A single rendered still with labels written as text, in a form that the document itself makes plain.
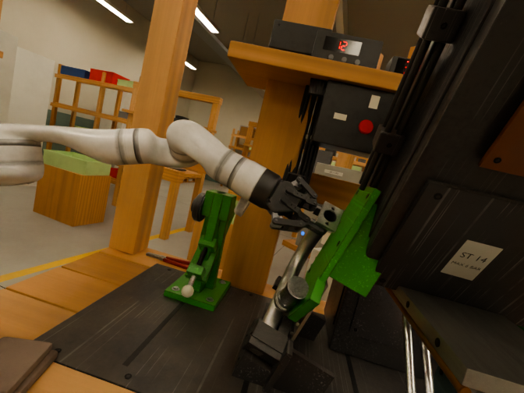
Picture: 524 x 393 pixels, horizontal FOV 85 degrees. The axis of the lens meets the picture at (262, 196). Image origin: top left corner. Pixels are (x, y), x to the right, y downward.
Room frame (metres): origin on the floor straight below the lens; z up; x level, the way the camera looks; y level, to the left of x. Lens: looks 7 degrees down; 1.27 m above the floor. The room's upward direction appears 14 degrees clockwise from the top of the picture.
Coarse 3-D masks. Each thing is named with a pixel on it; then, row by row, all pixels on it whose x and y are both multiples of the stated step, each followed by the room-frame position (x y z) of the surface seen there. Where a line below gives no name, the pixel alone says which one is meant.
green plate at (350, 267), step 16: (368, 192) 0.46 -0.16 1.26; (352, 208) 0.50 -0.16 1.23; (368, 208) 0.44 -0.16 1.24; (352, 224) 0.44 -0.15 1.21; (368, 224) 0.45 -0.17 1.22; (336, 240) 0.48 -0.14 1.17; (352, 240) 0.45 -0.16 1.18; (368, 240) 0.45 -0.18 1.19; (320, 256) 0.52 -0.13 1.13; (336, 256) 0.44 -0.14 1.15; (352, 256) 0.45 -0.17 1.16; (320, 272) 0.45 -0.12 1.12; (336, 272) 0.45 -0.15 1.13; (352, 272) 0.45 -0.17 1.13; (368, 272) 0.44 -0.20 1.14; (352, 288) 0.45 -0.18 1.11; (368, 288) 0.44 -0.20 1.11
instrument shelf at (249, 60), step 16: (240, 48) 0.73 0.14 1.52; (256, 48) 0.73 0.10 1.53; (272, 48) 0.72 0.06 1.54; (240, 64) 0.77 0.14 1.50; (256, 64) 0.74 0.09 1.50; (272, 64) 0.72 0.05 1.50; (288, 64) 0.71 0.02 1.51; (304, 64) 0.71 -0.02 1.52; (320, 64) 0.71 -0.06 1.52; (336, 64) 0.70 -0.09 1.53; (352, 64) 0.70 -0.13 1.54; (256, 80) 0.89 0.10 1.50; (288, 80) 0.81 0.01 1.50; (304, 80) 0.77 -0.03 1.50; (336, 80) 0.71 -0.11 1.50; (352, 80) 0.70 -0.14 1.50; (368, 80) 0.69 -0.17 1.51; (384, 80) 0.69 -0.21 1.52; (400, 80) 0.68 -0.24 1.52
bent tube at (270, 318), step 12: (324, 204) 0.54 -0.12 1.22; (324, 216) 0.56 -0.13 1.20; (336, 216) 0.54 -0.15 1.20; (336, 228) 0.51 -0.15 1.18; (312, 240) 0.58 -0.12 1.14; (300, 252) 0.59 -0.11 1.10; (288, 264) 0.60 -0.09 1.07; (300, 264) 0.59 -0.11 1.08; (288, 276) 0.57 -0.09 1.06; (276, 312) 0.51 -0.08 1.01; (276, 324) 0.49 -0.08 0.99
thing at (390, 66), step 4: (396, 56) 0.72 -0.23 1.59; (392, 60) 0.72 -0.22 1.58; (396, 60) 0.72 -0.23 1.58; (400, 60) 0.72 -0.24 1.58; (404, 60) 0.72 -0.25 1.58; (408, 60) 0.72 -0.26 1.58; (388, 64) 0.75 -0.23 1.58; (392, 64) 0.72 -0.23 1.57; (396, 64) 0.72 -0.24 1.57; (400, 64) 0.72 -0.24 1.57; (404, 64) 0.72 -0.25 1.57; (388, 68) 0.73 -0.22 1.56; (392, 68) 0.72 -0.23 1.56; (396, 68) 0.72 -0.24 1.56; (400, 68) 0.72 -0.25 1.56; (392, 72) 0.72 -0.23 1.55; (396, 72) 0.72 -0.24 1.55; (400, 72) 0.72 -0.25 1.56; (404, 72) 0.72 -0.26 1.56
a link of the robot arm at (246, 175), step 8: (240, 160) 0.55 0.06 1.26; (248, 160) 0.56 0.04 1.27; (240, 168) 0.54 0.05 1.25; (248, 168) 0.54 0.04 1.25; (256, 168) 0.54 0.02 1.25; (264, 168) 0.55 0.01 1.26; (232, 176) 0.54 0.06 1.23; (240, 176) 0.53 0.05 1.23; (248, 176) 0.53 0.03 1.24; (256, 176) 0.53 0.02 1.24; (232, 184) 0.54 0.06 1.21; (240, 184) 0.54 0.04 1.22; (248, 184) 0.53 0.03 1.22; (256, 184) 0.53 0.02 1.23; (240, 192) 0.54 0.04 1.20; (248, 192) 0.54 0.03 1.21; (240, 200) 0.58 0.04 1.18; (248, 200) 0.56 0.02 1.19; (240, 208) 0.58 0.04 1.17; (240, 216) 0.58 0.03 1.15
